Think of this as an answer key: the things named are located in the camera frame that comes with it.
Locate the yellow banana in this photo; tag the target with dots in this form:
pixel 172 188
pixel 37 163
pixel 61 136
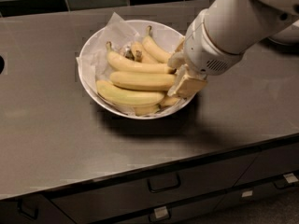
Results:
pixel 153 49
pixel 142 81

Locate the long upper middle banana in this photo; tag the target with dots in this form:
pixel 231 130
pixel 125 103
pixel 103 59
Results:
pixel 119 62

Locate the short back middle banana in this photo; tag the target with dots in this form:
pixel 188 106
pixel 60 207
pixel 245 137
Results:
pixel 140 54

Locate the white label on drawer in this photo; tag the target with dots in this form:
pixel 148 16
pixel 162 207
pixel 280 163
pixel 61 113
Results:
pixel 161 212
pixel 291 178

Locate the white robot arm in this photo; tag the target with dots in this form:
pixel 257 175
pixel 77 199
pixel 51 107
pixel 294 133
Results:
pixel 219 36

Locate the white label on lower drawer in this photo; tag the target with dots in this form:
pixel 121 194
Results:
pixel 161 212

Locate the black drawer handle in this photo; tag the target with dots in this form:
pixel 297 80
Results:
pixel 282 184
pixel 161 183
pixel 27 211

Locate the small white label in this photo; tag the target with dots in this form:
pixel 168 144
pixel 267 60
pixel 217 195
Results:
pixel 247 193

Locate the small bottom banana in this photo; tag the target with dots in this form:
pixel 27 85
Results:
pixel 147 110

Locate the white bowl at back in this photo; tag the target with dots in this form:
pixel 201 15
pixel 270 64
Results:
pixel 288 36

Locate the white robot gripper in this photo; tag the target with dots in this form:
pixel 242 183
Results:
pixel 204 54

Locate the right dark drawer front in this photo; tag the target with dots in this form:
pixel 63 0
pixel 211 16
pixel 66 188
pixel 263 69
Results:
pixel 272 162

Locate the black middle drawer handle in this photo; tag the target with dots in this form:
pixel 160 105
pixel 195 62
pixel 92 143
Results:
pixel 161 183

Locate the large white bowl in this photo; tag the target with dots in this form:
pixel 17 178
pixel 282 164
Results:
pixel 93 47

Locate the white paper liner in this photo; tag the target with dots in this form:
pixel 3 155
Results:
pixel 109 36

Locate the left dark drawer front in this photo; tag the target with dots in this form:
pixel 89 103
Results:
pixel 48 212

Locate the front yellow-green banana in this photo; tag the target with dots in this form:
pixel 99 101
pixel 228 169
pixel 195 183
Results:
pixel 123 97

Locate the middle dark drawer front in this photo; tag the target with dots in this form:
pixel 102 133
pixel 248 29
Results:
pixel 125 198

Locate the small lower right banana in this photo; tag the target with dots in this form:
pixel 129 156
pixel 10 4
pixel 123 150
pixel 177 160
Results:
pixel 168 101

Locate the white label on right drawer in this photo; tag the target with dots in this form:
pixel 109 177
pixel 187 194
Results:
pixel 291 178

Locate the black right drawer handle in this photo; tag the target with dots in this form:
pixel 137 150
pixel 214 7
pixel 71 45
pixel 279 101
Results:
pixel 282 184

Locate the black left drawer handle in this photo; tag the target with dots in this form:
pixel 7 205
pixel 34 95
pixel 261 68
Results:
pixel 27 211

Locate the dark drawer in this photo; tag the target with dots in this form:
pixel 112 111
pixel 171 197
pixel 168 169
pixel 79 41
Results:
pixel 125 198
pixel 48 212
pixel 272 162
pixel 203 204

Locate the lower dark drawer front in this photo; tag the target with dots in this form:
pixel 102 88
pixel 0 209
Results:
pixel 203 204

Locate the small banana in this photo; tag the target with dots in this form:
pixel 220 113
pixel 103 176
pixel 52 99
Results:
pixel 147 110
pixel 168 101

